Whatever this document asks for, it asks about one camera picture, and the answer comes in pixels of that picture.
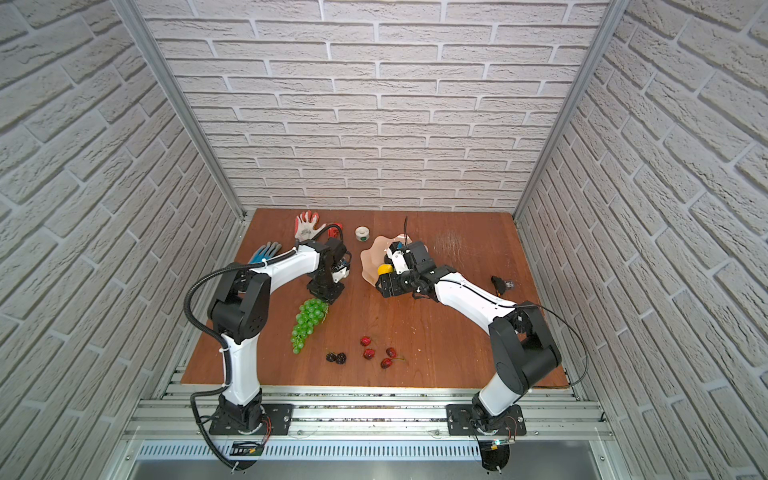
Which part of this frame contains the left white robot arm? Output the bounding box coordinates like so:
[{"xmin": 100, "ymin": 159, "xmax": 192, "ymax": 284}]
[{"xmin": 203, "ymin": 238, "xmax": 350, "ymax": 429}]

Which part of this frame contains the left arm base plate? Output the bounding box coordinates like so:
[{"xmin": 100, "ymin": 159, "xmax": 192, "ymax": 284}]
[{"xmin": 208, "ymin": 401, "xmax": 294, "ymax": 436}]

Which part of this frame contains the aluminium corner post left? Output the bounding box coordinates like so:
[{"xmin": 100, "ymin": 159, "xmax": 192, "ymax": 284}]
[{"xmin": 113, "ymin": 0, "xmax": 247, "ymax": 220}]

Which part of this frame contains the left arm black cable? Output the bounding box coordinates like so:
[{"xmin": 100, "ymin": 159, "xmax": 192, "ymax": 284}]
[{"xmin": 182, "ymin": 223, "xmax": 337, "ymax": 472}]

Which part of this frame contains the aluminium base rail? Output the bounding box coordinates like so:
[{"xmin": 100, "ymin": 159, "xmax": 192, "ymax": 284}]
[{"xmin": 105, "ymin": 373, "xmax": 629, "ymax": 479}]

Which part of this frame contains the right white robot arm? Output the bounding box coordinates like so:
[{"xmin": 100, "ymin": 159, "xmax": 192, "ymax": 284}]
[{"xmin": 375, "ymin": 241, "xmax": 562, "ymax": 423}]

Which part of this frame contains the aluminium corner post right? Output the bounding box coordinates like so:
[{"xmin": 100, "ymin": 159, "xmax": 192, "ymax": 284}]
[{"xmin": 512, "ymin": 0, "xmax": 630, "ymax": 221}]

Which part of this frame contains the red white work glove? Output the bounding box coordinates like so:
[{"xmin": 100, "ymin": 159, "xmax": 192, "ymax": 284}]
[{"xmin": 294, "ymin": 211, "xmax": 325, "ymax": 242}]

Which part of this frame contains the white tape roll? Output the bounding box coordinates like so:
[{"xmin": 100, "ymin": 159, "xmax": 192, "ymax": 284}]
[{"xmin": 355, "ymin": 226, "xmax": 370, "ymax": 242}]

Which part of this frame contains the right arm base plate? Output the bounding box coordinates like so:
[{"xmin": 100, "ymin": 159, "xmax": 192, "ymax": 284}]
[{"xmin": 446, "ymin": 404, "xmax": 527, "ymax": 438}]

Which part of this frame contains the aluminium corner post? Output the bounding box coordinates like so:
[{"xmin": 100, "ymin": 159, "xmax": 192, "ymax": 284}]
[
  {"xmin": 512, "ymin": 0, "xmax": 630, "ymax": 221},
  {"xmin": 113, "ymin": 0, "xmax": 247, "ymax": 220}
]

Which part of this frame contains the blue work glove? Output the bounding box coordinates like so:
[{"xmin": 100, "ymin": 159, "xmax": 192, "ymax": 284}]
[{"xmin": 249, "ymin": 241, "xmax": 282, "ymax": 264}]

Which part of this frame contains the pink wavy fruit bowl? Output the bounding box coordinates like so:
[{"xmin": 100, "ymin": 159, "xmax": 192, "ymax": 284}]
[{"xmin": 360, "ymin": 234, "xmax": 407, "ymax": 286}]

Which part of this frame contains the green grape bunch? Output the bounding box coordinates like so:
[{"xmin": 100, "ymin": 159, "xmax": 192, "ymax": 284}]
[{"xmin": 291, "ymin": 298, "xmax": 329, "ymax": 354}]

